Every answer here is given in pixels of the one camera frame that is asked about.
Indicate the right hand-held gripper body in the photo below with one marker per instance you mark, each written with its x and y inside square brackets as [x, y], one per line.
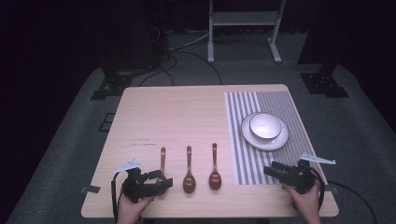
[302, 179]

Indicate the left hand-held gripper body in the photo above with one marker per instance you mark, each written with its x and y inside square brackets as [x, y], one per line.
[137, 186]

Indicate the brown wooden spoon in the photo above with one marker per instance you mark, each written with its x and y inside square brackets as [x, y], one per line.
[214, 179]
[189, 182]
[162, 158]

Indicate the person's left hand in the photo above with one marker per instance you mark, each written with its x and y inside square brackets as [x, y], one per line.
[130, 209]

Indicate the person's right hand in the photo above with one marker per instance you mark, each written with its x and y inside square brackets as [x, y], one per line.
[306, 203]

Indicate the white plate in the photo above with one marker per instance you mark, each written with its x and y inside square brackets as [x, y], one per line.
[269, 143]

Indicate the grey striped placemat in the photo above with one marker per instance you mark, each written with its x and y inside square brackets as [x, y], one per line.
[243, 161]

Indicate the white bowl with dark rim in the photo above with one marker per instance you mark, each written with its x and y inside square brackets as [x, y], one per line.
[265, 126]

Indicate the grey tape strip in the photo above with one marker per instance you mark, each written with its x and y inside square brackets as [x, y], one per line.
[90, 188]

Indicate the black stand with base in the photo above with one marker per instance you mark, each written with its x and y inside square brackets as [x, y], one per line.
[124, 46]
[323, 81]

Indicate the white metal stand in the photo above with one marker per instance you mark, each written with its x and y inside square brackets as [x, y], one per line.
[244, 18]

